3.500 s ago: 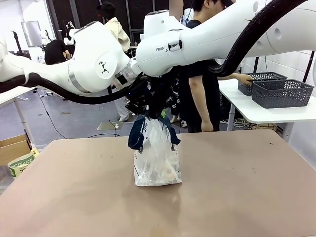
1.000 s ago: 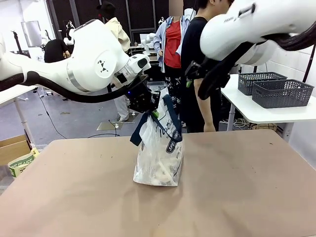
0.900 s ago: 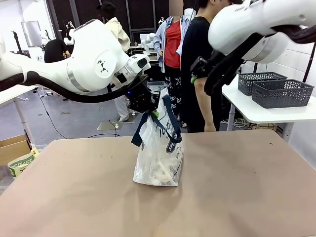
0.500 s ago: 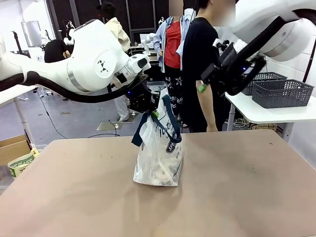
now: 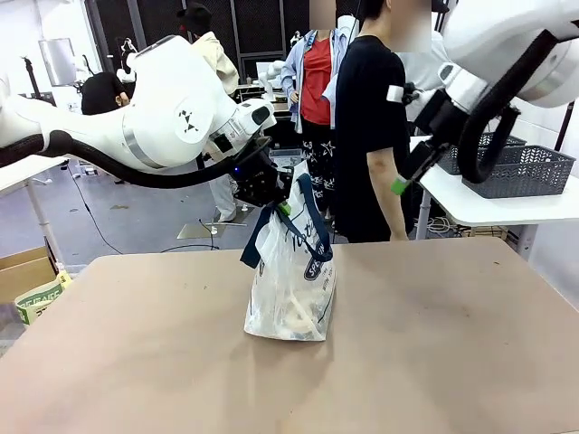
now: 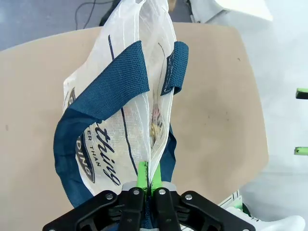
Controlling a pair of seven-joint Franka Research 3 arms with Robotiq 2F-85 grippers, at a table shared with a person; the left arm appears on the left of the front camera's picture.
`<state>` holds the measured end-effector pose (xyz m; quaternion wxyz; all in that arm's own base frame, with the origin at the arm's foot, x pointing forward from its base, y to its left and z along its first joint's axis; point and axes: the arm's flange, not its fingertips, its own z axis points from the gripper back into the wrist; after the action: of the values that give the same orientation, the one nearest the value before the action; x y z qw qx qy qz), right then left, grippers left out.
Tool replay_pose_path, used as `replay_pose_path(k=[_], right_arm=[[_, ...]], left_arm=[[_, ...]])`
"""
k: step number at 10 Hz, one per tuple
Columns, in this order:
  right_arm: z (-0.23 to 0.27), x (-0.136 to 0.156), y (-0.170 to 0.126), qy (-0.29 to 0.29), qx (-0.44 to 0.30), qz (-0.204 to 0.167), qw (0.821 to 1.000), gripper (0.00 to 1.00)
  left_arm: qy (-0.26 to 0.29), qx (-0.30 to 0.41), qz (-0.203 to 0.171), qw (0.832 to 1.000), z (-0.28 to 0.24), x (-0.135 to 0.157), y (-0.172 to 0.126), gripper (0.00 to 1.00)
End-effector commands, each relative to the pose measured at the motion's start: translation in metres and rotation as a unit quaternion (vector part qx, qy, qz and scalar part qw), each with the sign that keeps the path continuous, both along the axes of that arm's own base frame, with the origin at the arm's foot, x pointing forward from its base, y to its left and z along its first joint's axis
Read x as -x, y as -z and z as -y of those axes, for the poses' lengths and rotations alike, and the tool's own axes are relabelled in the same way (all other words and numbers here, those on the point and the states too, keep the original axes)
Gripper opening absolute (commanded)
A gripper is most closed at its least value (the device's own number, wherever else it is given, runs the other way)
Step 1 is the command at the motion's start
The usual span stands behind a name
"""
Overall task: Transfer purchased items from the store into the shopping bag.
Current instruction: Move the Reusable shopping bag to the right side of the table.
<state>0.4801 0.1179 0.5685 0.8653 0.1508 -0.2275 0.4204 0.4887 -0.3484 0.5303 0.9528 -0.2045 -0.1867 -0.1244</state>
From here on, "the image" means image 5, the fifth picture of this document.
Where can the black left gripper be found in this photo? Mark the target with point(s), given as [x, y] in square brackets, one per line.
[258, 185]

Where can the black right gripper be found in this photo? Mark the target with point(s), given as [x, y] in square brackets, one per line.
[441, 115]

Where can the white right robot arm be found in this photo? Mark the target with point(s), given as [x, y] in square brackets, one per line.
[488, 27]

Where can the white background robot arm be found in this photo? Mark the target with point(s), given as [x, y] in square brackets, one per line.
[275, 74]

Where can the person's right forearm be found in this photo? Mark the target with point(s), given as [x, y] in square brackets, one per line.
[384, 190]

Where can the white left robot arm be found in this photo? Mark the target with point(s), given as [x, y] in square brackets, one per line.
[158, 113]

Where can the person's right hand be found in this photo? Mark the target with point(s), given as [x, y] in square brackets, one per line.
[399, 236]

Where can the person in black t-shirt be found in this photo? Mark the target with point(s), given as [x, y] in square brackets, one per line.
[371, 113]

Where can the metal floor plate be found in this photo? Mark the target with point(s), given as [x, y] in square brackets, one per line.
[201, 230]

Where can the white table with baskets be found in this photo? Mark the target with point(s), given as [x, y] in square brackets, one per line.
[497, 210]

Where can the large grey plastic basket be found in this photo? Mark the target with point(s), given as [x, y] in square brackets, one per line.
[524, 174]

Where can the person in red shirt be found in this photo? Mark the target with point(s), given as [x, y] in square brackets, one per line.
[316, 81]

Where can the person in beige jacket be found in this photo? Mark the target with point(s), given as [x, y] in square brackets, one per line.
[217, 59]

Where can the seated person in black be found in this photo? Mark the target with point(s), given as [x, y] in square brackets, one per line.
[101, 92]

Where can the white side table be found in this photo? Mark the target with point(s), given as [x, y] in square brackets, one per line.
[27, 172]

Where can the green printed white sack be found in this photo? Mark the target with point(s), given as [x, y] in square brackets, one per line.
[38, 300]

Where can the cardboard box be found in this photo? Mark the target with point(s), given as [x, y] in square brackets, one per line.
[25, 271]

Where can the grey wall board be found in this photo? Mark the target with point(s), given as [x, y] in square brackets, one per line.
[56, 61]

